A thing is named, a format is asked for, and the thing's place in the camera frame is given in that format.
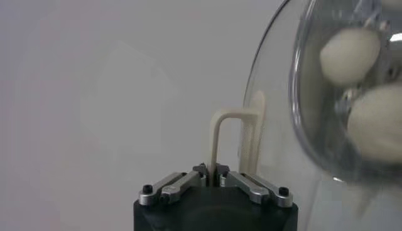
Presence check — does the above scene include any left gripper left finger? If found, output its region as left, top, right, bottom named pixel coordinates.
left=138, top=162, right=210, bottom=207

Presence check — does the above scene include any glass lid with cream handle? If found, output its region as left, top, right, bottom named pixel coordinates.
left=208, top=0, right=402, bottom=231

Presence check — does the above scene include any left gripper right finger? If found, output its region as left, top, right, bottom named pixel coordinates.
left=215, top=163, right=295, bottom=209

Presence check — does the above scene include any white steamed baozi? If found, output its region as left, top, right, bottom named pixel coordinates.
left=346, top=83, right=402, bottom=164
left=319, top=27, right=382, bottom=87

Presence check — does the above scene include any stainless steel steamer basket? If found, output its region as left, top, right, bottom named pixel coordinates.
left=288, top=0, right=402, bottom=186

